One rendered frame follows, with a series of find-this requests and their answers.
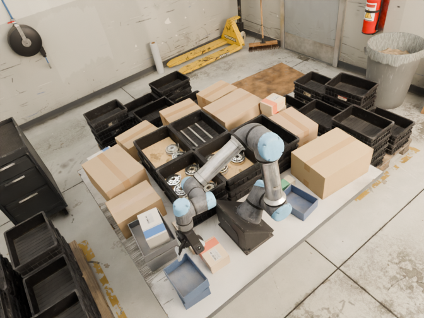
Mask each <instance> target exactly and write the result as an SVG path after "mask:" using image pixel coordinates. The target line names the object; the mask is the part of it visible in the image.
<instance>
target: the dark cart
mask: <svg viewBox="0 0 424 318"><path fill-rule="evenodd" d="M67 206H68V205H67V203H66V201H65V199H64V197H63V195H62V193H61V191H60V190H59V188H58V186H57V184H56V182H55V180H54V178H53V176H52V174H51V173H50V171H49V169H48V168H47V167H46V165H45V164H44V162H43V161H42V159H41V158H40V157H39V155H38V153H37V152H36V151H35V149H34V148H33V146H32V145H31V143H30V142H29V140H28V139H27V137H26V136H25V135H24V133H23V131H22V130H21V129H20V127H19V125H18V124H17V123H16V121H15V120H14V119H13V117H10V118H8V119H5V120H3V121H1V122H0V210H1V211H2V212H3V213H4V214H5V215H6V216H7V217H8V218H9V220H10V221H11V222H12V223H13V224H14V225H15V226H16V225H17V224H19V223H21V222H23V221H25V220H27V219H28V218H30V217H32V216H33V215H36V214H37V213H39V212H41V211H43V212H44V213H45V214H46V216H47V217H49V216H51V215H53V214H55V213H56V212H58V211H60V210H61V211H62V212H63V213H64V214H65V215H67V214H68V212H67V210H66V208H65V207H67Z"/></svg>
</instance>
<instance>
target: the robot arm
mask: <svg viewBox="0 0 424 318"><path fill-rule="evenodd" d="M248 147H250V148H252V149H253V150H254V154H255V158H256V161H257V162H258V163H260V167H261V173H262V179H263V180H257V181H256V183H255V184H254V186H253V188H252V189H251V191H250V193H249V195H248V196H247V198H246V200H245V201H244V202H243V203H242V204H241V205H240V206H238V208H237V213H238V214H239V215H240V216H241V217H242V218H243V219H245V220H247V221H248V222H251V223H253V224H259V223H260V222H261V218H262V212H263V210H264V211H265V212H266V213H267V214H268V215H269V216H270V217H271V218H272V219H273V220H274V221H282V220H284V219H285V218H286V217H287V216H288V215H289V214H290V213H291V211H292V206H291V205H290V203H288V202H287V200H286V194H285V193H284V192H283V191H282V186H281V178H280V170H279V165H278V160H279V159H280V156H281V155H282V152H283V151H284V143H283V140H282V139H281V138H280V137H279V136H278V135H277V134H275V133H273V132H272V131H270V130H269V129H267V128H266V127H264V126H263V125H261V124H258V123H250V124H247V125H245V126H243V127H241V128H240V129H238V130H237V131H236V132H235V133H233V134H232V135H231V140H230V141H229V142H228V143H227V144H225V145H224V146H223V147H222V148H221V149H220V150H219V151H218V152H217V153H216V154H215V155H214V156H213V157H212V158H211V159H210V160H209V161H208V162H207V163H206V164H205V165H204V166H202V167H201V168H200V169H199V170H198V171H197V172H196V173H195V174H194V175H193V176H192V177H185V178H184V179H183V180H182V182H181V188H182V189H183V191H184V192H185V193H186V195H187V197H188V198H189V200H188V199H186V198H179V199H177V200H175V201H174V203H173V211H174V215H175V220H176V224H177V225H176V227H177V228H178V230H177V231H175V232H176V236H178V237H177V239H178V240H179V241H180V243H181V244H180V246H179V247H177V246H176V247H175V251H176V253H177V259H178V261H179V262H180V261H181V260H182V258H183V256H184V253H185V252H186V249H185V248H188V247H190V246H191V247H192V249H193V251H194V252H195V253H196V255H198V254H200V253H202V252H203V251H204V250H205V248H204V246H205V242H204V240H203V238H202V237H201V236H200V235H196V234H195V232H194V230H193V220H192V217H193V216H196V215H198V214H200V213H202V212H204V211H207V210H209V209H211V208H213V207H215V206H216V199H215V197H214V195H213V193H212V192H210V191H209V192H206V193H205V192H204V191H203V190H202V188H203V187H204V186H205V185H206V184H207V183H208V182H209V181H210V180H211V179H212V178H213V177H214V176H215V175H217V174H218V173H219V172H220V171H221V170H222V169H223V168H224V167H225V166H226V165H227V164H228V163H229V162H230V161H231V160H232V159H233V158H235V157H236V156H237V155H238V154H239V153H240V152H241V151H242V150H246V149H247V148H248ZM177 232H178V233H177Z"/></svg>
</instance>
